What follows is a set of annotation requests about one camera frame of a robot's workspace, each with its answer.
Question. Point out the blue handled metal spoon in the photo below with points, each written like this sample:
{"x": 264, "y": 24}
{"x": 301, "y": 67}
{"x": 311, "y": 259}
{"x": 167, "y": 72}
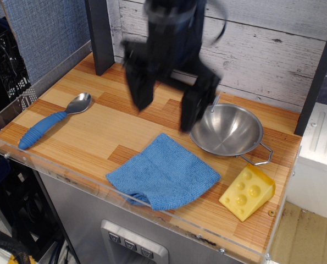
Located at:
{"x": 78, "y": 105}

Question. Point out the steel bowl with handles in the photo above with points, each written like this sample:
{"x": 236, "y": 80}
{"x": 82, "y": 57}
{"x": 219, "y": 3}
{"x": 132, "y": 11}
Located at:
{"x": 229, "y": 130}

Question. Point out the dark grey right post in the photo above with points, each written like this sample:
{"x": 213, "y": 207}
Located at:
{"x": 313, "y": 93}

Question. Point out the white ridged side unit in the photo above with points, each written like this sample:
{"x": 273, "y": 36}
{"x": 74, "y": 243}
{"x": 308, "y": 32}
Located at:
{"x": 308, "y": 185}

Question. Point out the blue microfiber cloth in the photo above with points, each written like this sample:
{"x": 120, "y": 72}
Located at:
{"x": 164, "y": 175}

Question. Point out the black perforated crate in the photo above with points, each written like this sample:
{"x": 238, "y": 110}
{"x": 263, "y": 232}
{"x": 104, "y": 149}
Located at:
{"x": 14, "y": 79}

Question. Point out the silver button control panel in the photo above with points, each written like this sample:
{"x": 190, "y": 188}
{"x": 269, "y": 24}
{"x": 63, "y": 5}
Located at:
{"x": 125, "y": 246}

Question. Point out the stainless steel cabinet front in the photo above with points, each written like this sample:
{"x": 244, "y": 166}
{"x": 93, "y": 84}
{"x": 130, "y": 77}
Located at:
{"x": 81, "y": 211}

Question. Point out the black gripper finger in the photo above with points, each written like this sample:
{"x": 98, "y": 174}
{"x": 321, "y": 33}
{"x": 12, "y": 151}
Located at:
{"x": 194, "y": 104}
{"x": 141, "y": 82}

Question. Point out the dark grey post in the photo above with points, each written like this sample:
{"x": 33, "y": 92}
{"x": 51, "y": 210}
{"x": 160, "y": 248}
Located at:
{"x": 100, "y": 34}
{"x": 313, "y": 93}

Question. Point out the yellow toy cheese wedge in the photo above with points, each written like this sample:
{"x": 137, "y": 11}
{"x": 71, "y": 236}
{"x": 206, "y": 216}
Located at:
{"x": 248, "y": 192}

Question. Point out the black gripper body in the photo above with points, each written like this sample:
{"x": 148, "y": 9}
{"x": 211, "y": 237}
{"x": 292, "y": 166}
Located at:
{"x": 169, "y": 47}

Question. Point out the dark grey left post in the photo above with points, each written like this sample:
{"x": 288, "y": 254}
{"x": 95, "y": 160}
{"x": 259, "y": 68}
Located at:
{"x": 100, "y": 34}

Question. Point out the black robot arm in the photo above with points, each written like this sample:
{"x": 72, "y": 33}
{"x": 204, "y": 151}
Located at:
{"x": 179, "y": 11}

